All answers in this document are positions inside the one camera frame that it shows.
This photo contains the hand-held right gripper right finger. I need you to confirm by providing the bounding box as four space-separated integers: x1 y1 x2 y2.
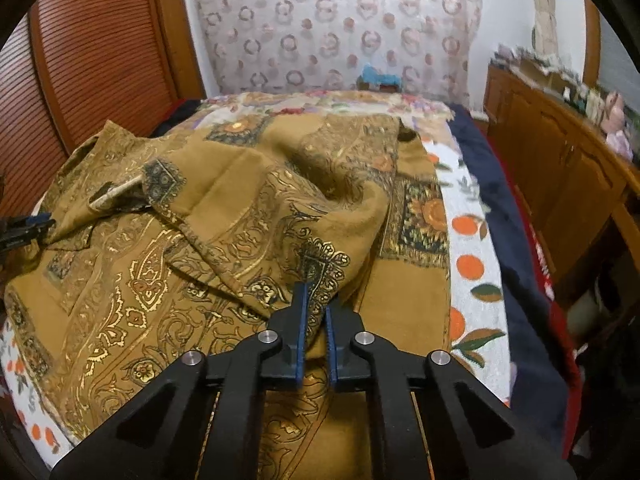
325 305 576 480

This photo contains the brown gold patterned shirt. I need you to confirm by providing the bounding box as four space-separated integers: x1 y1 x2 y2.
5 112 453 480

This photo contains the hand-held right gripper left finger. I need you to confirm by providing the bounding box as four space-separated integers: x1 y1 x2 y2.
50 282 313 480

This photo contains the cardboard box with blue cloth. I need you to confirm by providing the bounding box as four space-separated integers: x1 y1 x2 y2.
356 64 402 92

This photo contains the beige curtain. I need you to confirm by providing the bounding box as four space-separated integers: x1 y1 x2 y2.
530 0 558 56

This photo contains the dark red cloth pile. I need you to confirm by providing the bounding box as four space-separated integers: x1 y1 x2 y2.
150 99 201 136

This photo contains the wooden sideboard cabinet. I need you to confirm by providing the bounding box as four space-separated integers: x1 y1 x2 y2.
482 60 640 286

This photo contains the pink tissue pack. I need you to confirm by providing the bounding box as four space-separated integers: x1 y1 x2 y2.
605 127 633 156

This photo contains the orange fruit print sheet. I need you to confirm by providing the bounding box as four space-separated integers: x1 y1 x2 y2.
0 132 511 461

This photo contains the navy blanket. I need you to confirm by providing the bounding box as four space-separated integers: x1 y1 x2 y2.
447 105 571 446

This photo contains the red-brown louvered wardrobe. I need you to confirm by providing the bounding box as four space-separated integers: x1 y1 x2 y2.
0 0 206 191

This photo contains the floral bedsheet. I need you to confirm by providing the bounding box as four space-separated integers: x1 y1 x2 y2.
200 89 456 123

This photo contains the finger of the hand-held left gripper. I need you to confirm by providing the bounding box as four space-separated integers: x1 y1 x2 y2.
0 212 57 256

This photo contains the circle patterned wall cloth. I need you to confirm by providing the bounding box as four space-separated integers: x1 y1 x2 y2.
192 0 483 106

